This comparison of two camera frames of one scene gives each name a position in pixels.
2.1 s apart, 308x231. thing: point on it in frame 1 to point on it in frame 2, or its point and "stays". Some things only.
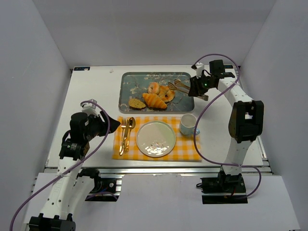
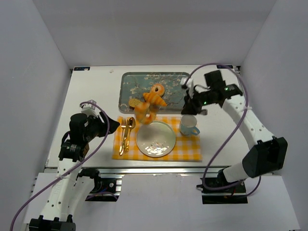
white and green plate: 155,138 stays
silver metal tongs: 177,85 to 169,109
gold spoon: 132,124 stays
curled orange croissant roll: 167,95 to 145,113
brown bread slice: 136,104 stays
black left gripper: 103,123 stays
